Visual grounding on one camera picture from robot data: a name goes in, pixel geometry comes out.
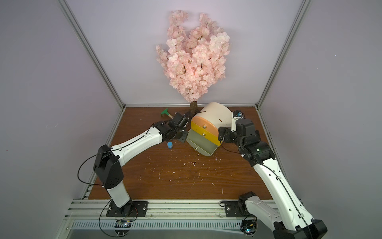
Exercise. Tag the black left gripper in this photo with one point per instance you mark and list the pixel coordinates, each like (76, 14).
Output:
(183, 139)

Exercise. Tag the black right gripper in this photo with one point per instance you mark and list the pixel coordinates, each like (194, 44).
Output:
(224, 133)

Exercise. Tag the grey bottom drawer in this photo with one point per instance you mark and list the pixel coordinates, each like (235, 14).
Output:
(200, 143)

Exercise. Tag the cream cylindrical drawer cabinet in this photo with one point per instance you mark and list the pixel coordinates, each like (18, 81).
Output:
(217, 114)

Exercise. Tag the orange top drawer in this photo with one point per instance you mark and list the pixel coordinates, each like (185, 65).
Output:
(205, 124)

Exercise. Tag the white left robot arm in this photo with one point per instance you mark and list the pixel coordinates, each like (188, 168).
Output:
(110, 160)

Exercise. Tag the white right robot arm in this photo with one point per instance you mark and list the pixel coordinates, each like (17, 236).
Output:
(291, 220)

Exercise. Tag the green toy hammer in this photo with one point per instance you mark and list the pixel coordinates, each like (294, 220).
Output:
(166, 113)

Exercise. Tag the pink cherry blossom tree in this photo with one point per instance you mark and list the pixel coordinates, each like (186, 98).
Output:
(194, 60)

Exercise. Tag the right circuit board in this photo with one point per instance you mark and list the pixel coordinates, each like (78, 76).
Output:
(249, 227)

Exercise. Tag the circuit board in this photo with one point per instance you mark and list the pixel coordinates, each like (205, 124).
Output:
(249, 227)
(122, 227)

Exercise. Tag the left circuit board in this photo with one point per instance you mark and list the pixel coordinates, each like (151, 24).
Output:
(122, 227)

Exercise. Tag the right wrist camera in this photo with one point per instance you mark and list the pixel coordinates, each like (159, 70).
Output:
(242, 126)

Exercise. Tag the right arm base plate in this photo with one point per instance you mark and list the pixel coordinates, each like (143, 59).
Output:
(233, 209)

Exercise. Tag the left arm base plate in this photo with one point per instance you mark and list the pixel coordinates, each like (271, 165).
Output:
(131, 209)

